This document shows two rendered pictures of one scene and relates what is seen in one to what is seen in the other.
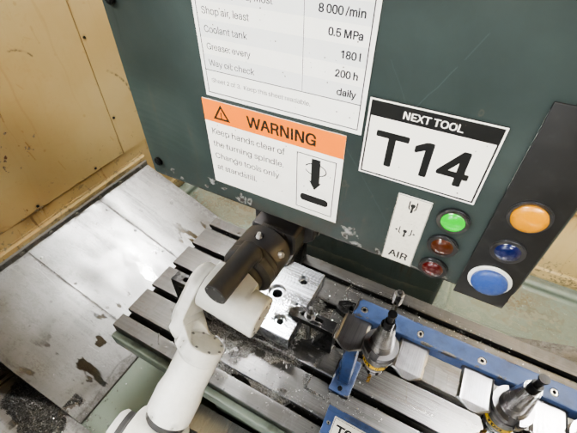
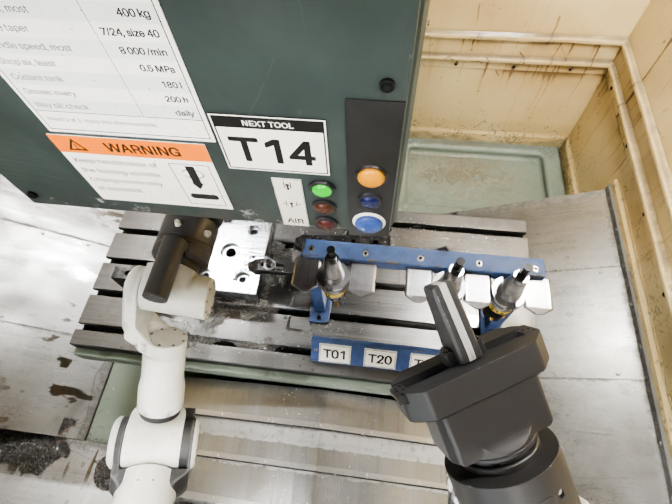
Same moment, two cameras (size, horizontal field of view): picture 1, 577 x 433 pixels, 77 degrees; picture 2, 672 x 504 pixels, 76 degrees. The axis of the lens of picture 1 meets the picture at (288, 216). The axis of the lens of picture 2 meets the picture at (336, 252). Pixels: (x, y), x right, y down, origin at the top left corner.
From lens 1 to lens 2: 0.15 m
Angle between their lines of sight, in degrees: 20
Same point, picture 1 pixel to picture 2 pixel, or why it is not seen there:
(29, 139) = not seen: outside the picture
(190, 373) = (163, 368)
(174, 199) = not seen: hidden behind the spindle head
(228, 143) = (97, 167)
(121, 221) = (20, 228)
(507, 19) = (281, 47)
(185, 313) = (135, 321)
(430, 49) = (235, 73)
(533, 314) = (486, 181)
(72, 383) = (55, 410)
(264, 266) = (193, 252)
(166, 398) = (150, 395)
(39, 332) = not seen: outside the picture
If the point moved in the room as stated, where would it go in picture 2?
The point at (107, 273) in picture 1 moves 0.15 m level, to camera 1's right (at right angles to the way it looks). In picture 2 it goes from (35, 292) to (82, 276)
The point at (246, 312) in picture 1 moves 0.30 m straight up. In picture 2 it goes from (192, 300) to (71, 167)
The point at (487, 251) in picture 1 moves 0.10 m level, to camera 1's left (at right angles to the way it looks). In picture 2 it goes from (356, 203) to (263, 235)
